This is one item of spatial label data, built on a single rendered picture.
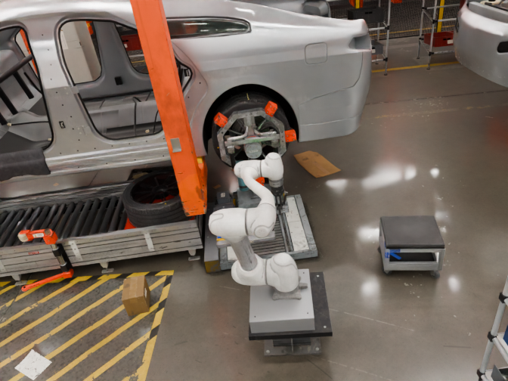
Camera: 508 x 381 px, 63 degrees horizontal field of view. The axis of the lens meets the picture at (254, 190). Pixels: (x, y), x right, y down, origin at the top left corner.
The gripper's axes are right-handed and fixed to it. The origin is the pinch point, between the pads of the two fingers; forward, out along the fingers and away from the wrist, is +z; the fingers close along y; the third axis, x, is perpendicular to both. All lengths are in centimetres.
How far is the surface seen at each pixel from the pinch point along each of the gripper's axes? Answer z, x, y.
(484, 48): -15, 202, 192
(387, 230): 48, 25, 74
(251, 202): 62, 87, -34
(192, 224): 43, 40, -76
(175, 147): -31, 36, -70
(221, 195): 40, 72, -55
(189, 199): 14, 34, -70
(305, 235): 75, 54, 13
